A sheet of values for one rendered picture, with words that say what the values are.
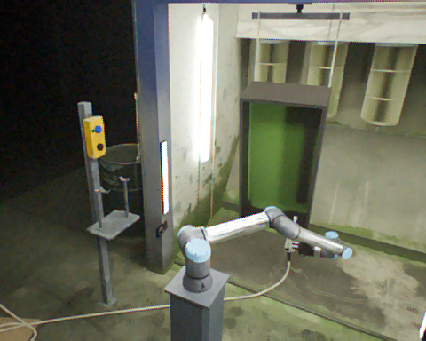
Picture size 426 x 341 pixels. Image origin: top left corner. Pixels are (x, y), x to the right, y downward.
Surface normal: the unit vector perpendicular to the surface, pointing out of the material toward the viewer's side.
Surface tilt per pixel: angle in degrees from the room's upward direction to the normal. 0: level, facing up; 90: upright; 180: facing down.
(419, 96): 90
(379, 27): 90
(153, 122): 90
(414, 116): 90
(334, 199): 57
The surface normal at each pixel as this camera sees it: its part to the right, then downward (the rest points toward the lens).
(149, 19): -0.45, 0.35
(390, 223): -0.37, -0.21
